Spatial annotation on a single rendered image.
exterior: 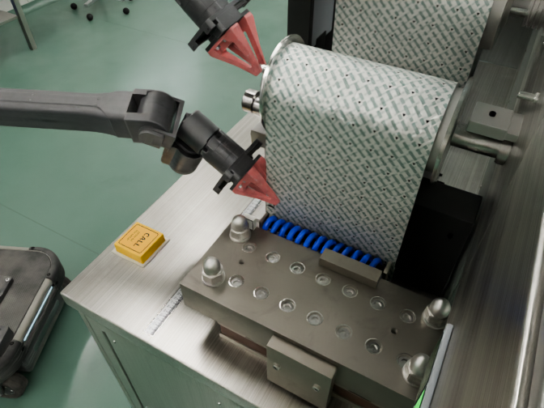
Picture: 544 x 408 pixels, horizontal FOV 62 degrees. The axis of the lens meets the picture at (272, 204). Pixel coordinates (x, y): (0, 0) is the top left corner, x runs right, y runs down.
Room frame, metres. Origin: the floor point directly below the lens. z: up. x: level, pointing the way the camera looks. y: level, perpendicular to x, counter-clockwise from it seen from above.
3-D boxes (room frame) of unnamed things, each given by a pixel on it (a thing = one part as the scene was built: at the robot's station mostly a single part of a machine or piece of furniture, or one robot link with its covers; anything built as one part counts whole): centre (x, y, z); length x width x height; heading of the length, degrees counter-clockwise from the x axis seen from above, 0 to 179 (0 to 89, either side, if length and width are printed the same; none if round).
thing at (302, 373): (0.29, -0.04, 0.96); 0.10 x 0.03 x 0.11; 61
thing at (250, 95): (0.68, 0.03, 1.18); 0.04 x 0.02 x 0.04; 151
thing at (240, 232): (0.50, 0.05, 1.05); 0.04 x 0.04 x 0.04
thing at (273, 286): (0.38, -0.07, 1.00); 0.40 x 0.16 x 0.06; 61
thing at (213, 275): (0.42, 0.09, 1.05); 0.04 x 0.04 x 0.04
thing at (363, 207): (0.50, -0.09, 1.11); 0.23 x 0.01 x 0.18; 61
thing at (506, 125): (0.47, -0.28, 1.28); 0.06 x 0.05 x 0.02; 61
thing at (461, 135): (0.47, -0.27, 1.25); 0.07 x 0.04 x 0.04; 61
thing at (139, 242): (0.59, 0.26, 0.91); 0.07 x 0.07 x 0.02; 61
